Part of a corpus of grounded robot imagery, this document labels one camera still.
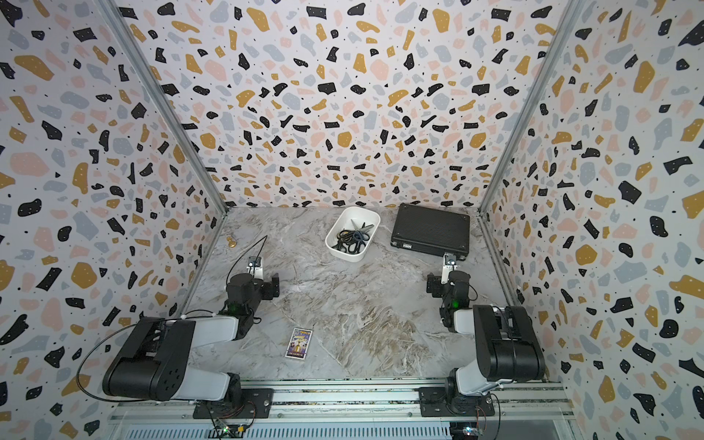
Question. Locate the blue handled scissors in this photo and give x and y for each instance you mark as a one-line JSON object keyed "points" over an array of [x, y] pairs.
{"points": [[358, 235]]}

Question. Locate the white plastic storage box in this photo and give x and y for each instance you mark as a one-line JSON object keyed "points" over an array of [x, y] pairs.
{"points": [[351, 216]]}

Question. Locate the colourful card pack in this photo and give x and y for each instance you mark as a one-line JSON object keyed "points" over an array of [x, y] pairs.
{"points": [[299, 344]]}

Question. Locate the black handled large scissors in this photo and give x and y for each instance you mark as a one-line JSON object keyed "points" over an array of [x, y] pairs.
{"points": [[350, 249]]}

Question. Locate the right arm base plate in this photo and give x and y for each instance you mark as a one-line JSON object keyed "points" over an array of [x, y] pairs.
{"points": [[442, 402]]}

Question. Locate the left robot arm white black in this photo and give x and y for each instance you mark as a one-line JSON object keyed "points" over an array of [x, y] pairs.
{"points": [[153, 364]]}

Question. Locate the aluminium rail frame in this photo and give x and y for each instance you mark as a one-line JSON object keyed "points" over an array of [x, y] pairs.
{"points": [[393, 409]]}

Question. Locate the black hard case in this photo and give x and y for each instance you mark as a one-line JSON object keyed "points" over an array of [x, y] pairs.
{"points": [[431, 231]]}

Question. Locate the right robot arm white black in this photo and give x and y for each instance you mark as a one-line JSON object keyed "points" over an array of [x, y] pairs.
{"points": [[507, 349]]}

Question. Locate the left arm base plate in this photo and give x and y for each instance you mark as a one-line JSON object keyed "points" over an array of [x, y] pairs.
{"points": [[252, 403]]}

